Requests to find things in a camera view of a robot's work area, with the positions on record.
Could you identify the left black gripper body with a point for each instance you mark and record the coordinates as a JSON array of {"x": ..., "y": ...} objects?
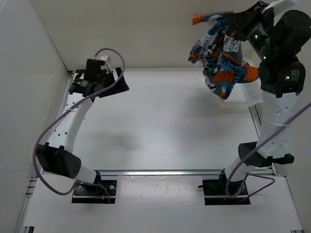
[{"x": 119, "y": 87}]

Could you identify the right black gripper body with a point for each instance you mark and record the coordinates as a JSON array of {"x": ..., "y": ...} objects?
[{"x": 255, "y": 28}]

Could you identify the colourful patterned shorts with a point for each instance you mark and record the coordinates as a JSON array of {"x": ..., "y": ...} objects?
[{"x": 221, "y": 56}]

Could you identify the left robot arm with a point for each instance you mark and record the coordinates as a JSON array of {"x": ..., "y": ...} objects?
[{"x": 56, "y": 156}]

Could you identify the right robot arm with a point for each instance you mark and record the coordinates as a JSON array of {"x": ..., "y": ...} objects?
[{"x": 277, "y": 32}]

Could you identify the white plastic basket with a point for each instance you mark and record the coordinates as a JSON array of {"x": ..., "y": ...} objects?
[{"x": 243, "y": 95}]

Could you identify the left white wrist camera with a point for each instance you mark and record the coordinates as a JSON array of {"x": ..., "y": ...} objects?
[{"x": 104, "y": 63}]

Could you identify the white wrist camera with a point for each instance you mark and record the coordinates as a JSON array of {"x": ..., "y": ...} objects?
[
  {"x": 280, "y": 6},
  {"x": 104, "y": 63}
]

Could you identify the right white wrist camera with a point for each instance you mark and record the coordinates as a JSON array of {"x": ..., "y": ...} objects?
[{"x": 280, "y": 6}]

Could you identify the aluminium front rail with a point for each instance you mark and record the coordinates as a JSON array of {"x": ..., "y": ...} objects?
[{"x": 166, "y": 172}]

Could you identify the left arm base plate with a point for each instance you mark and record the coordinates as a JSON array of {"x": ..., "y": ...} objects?
[{"x": 85, "y": 194}]

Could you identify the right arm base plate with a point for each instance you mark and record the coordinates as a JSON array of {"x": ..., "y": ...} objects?
[{"x": 214, "y": 194}]

